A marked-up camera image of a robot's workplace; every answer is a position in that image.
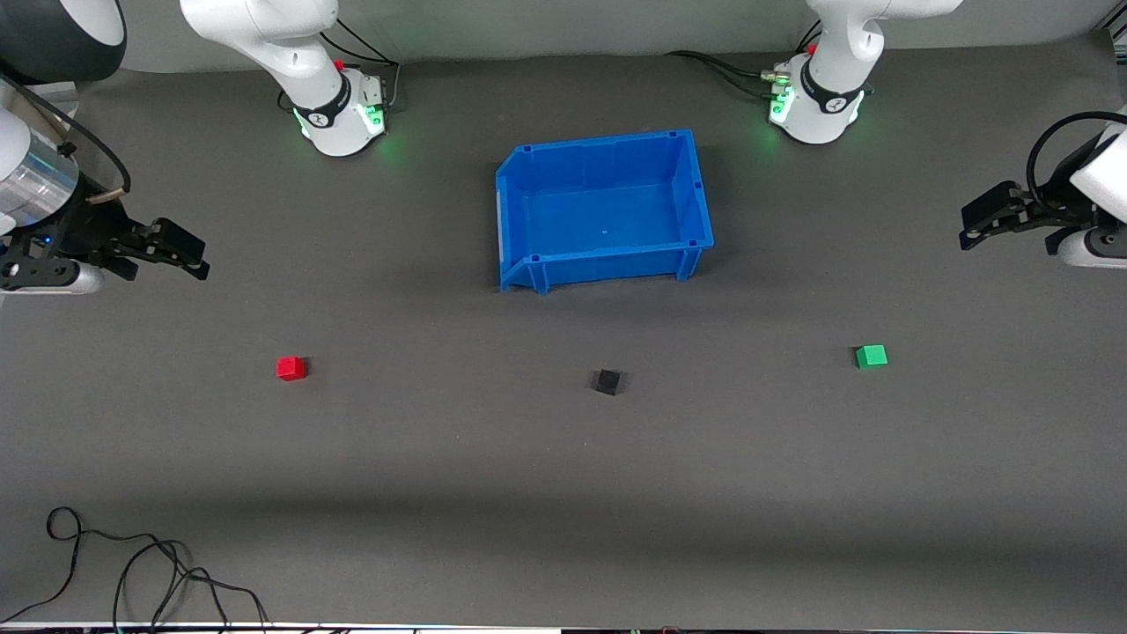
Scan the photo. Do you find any blue plastic bin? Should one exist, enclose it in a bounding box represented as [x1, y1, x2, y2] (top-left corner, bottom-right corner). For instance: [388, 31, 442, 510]
[495, 129, 715, 294]

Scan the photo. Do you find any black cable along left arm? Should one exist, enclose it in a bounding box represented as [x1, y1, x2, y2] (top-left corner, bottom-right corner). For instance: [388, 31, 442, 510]
[1025, 110, 1127, 223]

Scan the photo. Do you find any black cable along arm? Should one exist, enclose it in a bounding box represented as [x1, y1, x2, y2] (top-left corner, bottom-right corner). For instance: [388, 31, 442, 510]
[0, 74, 133, 205]
[1025, 110, 1127, 223]

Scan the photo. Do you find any black cable along right arm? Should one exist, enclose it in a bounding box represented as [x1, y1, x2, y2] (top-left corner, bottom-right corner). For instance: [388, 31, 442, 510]
[0, 74, 133, 205]

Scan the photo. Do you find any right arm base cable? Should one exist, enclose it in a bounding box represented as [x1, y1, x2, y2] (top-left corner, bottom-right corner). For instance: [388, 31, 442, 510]
[319, 18, 403, 114]

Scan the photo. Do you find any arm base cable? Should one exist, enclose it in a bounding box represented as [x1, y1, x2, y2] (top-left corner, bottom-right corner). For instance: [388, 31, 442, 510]
[664, 21, 824, 100]
[319, 18, 403, 114]

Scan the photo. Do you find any left arm base cable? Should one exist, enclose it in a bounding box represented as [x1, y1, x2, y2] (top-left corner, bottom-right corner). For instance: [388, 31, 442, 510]
[664, 21, 824, 100]

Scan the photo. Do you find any loose black cable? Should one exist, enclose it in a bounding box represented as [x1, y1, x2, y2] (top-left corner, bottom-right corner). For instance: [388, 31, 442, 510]
[0, 506, 269, 630]

